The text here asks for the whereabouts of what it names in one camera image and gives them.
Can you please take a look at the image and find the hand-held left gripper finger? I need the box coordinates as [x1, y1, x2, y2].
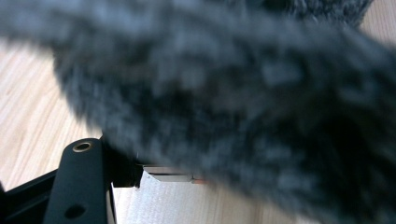
[43, 138, 144, 224]

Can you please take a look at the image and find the grey fuzzy cloth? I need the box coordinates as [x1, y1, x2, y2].
[0, 0, 396, 224]

